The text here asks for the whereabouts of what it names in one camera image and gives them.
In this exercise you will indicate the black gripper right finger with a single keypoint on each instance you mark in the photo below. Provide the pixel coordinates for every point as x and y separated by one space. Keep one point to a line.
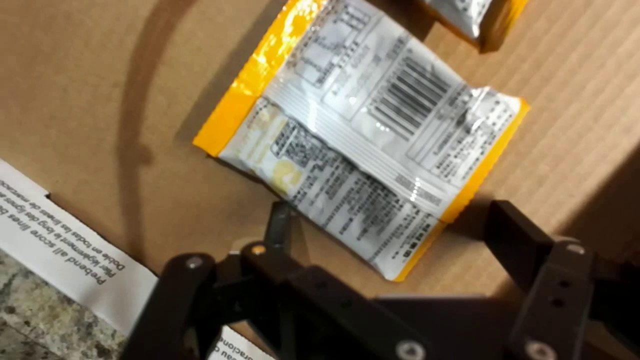
560 301

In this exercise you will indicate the yellow silver sachet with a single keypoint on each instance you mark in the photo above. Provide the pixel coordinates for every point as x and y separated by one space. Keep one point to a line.
477 12
361 140

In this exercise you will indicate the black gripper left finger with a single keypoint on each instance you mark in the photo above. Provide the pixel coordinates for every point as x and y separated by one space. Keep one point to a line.
280 306

